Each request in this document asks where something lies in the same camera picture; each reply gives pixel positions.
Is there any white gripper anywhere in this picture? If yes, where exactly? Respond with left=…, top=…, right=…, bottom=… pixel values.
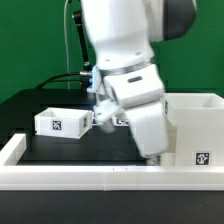
left=103, top=64, right=168, bottom=166

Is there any white drawer cabinet box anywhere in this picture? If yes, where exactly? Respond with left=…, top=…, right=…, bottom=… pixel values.
left=164, top=93, right=224, bottom=167

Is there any white front drawer tray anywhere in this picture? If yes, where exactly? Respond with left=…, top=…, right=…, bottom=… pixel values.
left=155, top=153, right=175, bottom=166

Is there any white drawer tray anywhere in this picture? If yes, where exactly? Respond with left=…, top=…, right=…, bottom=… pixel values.
left=34, top=107, right=92, bottom=139
left=155, top=153, right=175, bottom=166

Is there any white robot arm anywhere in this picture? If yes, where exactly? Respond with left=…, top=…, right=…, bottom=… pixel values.
left=81, top=0, right=197, bottom=159

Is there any white rear drawer tray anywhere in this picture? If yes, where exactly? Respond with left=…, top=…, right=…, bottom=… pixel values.
left=34, top=107, right=92, bottom=139

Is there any fiducial marker sheet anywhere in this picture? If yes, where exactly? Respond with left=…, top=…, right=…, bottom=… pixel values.
left=92, top=114, right=129, bottom=127

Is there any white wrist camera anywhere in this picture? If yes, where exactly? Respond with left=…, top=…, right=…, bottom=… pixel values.
left=93, top=99, right=122, bottom=134

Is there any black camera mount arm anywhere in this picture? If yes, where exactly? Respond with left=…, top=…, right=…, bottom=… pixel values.
left=71, top=9, right=93, bottom=72

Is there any white U-shaped boundary frame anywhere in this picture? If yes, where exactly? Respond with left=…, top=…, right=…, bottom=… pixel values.
left=0, top=134, right=224, bottom=191

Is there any black cable bundle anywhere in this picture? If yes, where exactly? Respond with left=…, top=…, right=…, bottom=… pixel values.
left=35, top=70, right=93, bottom=90

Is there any white hanging cable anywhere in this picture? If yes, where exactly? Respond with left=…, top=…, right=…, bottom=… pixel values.
left=63, top=0, right=73, bottom=90

